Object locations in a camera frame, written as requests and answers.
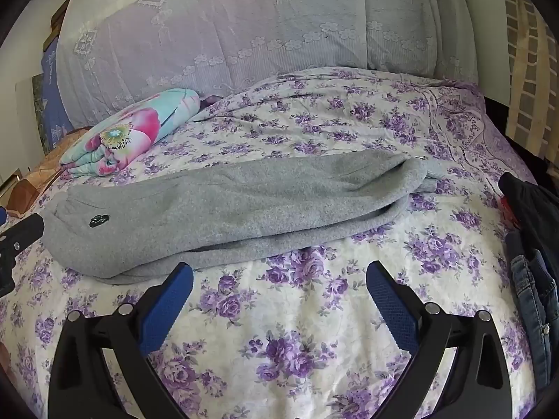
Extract blue patterned cloth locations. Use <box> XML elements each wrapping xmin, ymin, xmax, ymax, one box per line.
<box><xmin>40</xmin><ymin>37</ymin><xmax>75</xmax><ymax>153</ymax></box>

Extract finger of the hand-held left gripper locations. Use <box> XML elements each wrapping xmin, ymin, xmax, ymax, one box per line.
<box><xmin>0</xmin><ymin>205</ymin><xmax>46</xmax><ymax>298</ymax></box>

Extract grey knitted sweater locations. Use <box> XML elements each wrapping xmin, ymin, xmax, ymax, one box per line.
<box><xmin>41</xmin><ymin>148</ymin><xmax>450</xmax><ymax>286</ymax></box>

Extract blue jeans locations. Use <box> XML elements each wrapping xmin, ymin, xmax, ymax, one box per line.
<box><xmin>509</xmin><ymin>251</ymin><xmax>559</xmax><ymax>389</ymax></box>

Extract purple floral bedsheet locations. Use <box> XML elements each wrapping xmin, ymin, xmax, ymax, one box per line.
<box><xmin>0</xmin><ymin>66</ymin><xmax>540</xmax><ymax>419</ymax></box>

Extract folded teal pink floral quilt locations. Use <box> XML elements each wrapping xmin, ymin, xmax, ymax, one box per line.
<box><xmin>59</xmin><ymin>88</ymin><xmax>202</xmax><ymax>178</ymax></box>

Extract dark clothing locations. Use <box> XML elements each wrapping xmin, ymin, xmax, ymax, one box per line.
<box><xmin>498</xmin><ymin>172</ymin><xmax>559</xmax><ymax>271</ymax></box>

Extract orange brown pillow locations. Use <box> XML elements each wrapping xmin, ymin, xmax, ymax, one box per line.
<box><xmin>9</xmin><ymin>128</ymin><xmax>88</xmax><ymax>219</ymax></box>

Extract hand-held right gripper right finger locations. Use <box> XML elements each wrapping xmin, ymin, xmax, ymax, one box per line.
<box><xmin>366</xmin><ymin>261</ymin><xmax>513</xmax><ymax>419</ymax></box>

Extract beige checked curtain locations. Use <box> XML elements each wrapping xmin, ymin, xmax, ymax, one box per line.
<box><xmin>498</xmin><ymin>0</ymin><xmax>559</xmax><ymax>162</ymax></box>

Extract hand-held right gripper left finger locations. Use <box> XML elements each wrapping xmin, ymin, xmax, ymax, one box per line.
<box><xmin>47</xmin><ymin>262</ymin><xmax>195</xmax><ymax>419</ymax></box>

